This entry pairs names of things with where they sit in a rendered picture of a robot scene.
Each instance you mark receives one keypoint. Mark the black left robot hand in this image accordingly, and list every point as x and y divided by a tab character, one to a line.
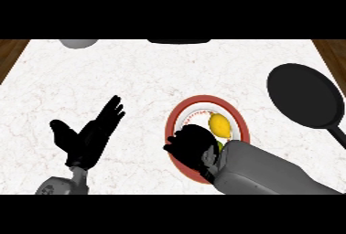
93	135

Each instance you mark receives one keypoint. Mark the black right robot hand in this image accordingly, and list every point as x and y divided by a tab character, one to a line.
193	146

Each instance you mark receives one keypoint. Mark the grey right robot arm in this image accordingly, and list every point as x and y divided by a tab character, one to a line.
266	172

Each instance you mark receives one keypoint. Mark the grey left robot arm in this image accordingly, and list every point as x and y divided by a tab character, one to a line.
66	184

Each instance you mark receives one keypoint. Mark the green pear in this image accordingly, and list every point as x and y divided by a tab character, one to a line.
220	146

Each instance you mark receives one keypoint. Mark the red rimmed white plate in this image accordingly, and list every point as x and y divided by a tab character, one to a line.
199	114

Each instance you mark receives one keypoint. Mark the black frying pan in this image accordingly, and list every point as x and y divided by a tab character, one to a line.
307	96

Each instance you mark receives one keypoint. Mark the yellow lemon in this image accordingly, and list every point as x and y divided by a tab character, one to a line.
220	125

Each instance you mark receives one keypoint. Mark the grey round bowl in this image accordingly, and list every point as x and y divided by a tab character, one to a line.
78	43

